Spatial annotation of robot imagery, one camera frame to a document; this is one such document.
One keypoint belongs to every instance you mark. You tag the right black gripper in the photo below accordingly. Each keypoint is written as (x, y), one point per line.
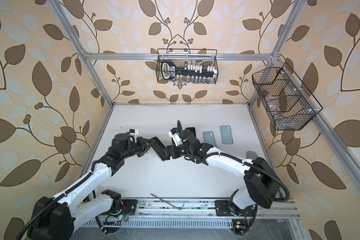
(168, 152)

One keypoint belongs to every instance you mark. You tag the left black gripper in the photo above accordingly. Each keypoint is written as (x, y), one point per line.
(143, 147)

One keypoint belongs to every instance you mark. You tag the pale blue phone case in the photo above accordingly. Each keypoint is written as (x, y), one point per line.
(209, 138)
(226, 135)

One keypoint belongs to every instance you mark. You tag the black phone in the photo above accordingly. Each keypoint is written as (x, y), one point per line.
(190, 134)
(163, 152)

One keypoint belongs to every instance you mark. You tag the black phone front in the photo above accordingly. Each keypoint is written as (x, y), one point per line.
(163, 152)

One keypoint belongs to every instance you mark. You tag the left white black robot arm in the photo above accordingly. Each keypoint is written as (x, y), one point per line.
(57, 218)

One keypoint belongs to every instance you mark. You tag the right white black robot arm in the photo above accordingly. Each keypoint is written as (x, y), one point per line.
(262, 185)

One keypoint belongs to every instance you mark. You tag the grey oval pad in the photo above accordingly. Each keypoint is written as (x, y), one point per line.
(250, 155)

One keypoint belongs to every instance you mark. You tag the metal hex key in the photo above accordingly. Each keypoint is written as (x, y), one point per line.
(169, 203)

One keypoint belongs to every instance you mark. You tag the black socket holder tool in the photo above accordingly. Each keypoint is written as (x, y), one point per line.
(187, 72)

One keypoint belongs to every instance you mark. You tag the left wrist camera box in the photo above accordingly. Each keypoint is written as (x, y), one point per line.
(133, 132)

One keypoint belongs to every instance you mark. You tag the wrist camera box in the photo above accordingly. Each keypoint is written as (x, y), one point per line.
(133, 132)
(176, 136)

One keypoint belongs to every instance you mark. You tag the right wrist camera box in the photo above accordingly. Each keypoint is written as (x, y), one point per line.
(176, 136)

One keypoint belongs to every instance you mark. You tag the black wire basket back wall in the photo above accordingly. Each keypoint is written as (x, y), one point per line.
(204, 57)

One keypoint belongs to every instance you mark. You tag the black wire basket wall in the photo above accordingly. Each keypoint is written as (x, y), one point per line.
(204, 57)
(288, 102)

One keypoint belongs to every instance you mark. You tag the black wire basket right wall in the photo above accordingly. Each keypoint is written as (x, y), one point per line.
(288, 102)

